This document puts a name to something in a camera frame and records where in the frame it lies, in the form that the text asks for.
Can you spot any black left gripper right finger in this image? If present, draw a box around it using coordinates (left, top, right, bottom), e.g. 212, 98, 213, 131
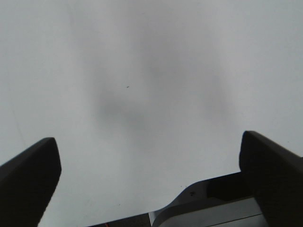
239, 131, 303, 227

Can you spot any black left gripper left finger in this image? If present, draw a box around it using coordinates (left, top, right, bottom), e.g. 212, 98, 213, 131
0, 137, 62, 227

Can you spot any grey left robot arm base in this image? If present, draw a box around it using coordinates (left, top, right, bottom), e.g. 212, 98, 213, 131
149, 172, 268, 227

